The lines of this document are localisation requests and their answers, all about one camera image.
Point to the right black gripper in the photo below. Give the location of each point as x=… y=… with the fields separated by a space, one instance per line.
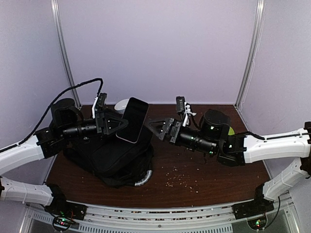
x=170 y=123

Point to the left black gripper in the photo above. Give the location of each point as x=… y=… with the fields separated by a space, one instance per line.
x=106 y=130

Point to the pink smartphone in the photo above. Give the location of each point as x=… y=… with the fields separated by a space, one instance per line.
x=135 y=113

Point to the black student backpack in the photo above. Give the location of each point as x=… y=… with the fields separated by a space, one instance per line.
x=114 y=161

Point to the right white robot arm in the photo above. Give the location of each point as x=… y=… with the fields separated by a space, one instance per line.
x=213 y=138

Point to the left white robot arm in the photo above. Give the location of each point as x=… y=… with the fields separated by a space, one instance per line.
x=67 y=124

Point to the white patterned ceramic bowl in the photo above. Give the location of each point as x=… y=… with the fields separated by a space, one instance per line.
x=121 y=106

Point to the green round plate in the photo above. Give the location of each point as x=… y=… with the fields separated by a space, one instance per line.
x=231 y=131

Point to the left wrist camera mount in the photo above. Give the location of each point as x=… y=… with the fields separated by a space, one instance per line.
x=98 y=105

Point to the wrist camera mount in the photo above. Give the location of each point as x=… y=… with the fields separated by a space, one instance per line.
x=184 y=110
x=98 y=105

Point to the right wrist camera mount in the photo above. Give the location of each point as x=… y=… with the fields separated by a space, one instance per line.
x=184 y=110

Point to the front aluminium rail base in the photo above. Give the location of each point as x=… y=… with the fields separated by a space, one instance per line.
x=218 y=218

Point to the right aluminium frame post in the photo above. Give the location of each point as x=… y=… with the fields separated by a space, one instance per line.
x=256 y=34

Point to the aluminium frame post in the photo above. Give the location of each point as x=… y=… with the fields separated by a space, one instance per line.
x=61 y=41
x=256 y=34

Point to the left aluminium frame post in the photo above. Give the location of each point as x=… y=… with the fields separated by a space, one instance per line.
x=61 y=41

